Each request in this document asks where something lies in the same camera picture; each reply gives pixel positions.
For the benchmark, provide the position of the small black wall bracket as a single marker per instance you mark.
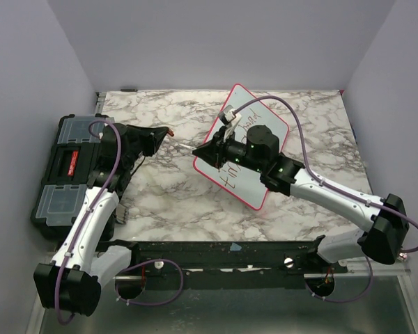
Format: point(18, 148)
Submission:
point(129, 90)

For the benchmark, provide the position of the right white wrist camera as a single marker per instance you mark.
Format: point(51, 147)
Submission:
point(230, 119)

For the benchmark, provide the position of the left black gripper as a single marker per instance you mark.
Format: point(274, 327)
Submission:
point(152, 137)

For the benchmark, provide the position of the white whiteboard marker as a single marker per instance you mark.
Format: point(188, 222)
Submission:
point(187, 147)

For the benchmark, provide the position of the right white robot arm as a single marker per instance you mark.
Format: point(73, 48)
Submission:
point(381, 225)

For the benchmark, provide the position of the black plastic toolbox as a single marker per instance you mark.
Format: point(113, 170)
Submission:
point(82, 156)

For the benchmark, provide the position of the pink framed whiteboard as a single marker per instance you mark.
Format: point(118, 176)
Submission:
point(264, 133)

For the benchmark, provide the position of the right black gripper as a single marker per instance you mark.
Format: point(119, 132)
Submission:
point(213, 152)

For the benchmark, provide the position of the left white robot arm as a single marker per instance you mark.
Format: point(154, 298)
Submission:
point(73, 279)

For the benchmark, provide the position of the brown cable connector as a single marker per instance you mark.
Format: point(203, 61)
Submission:
point(402, 257)

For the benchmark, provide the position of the black mounting rail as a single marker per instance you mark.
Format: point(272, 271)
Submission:
point(168, 265)

